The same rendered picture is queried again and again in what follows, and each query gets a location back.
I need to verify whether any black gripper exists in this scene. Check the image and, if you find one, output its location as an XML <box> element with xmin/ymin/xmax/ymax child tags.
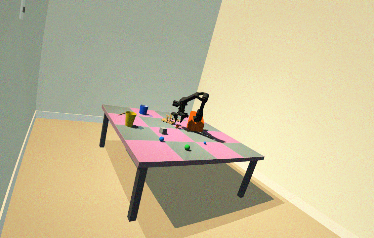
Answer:
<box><xmin>171</xmin><ymin>108</ymin><xmax>189</xmax><ymax>123</ymax></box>

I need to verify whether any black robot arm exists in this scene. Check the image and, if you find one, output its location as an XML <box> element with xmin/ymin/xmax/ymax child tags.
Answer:
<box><xmin>172</xmin><ymin>92</ymin><xmax>209</xmax><ymax>122</ymax></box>

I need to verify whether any yellow cup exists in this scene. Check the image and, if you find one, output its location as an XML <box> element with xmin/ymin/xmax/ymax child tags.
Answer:
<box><xmin>125</xmin><ymin>111</ymin><xmax>136</xmax><ymax>127</ymax></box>

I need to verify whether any blue open cylinder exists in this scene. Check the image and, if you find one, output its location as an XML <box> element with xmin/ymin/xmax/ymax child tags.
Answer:
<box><xmin>139</xmin><ymin>104</ymin><xmax>148</xmax><ymax>115</ymax></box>

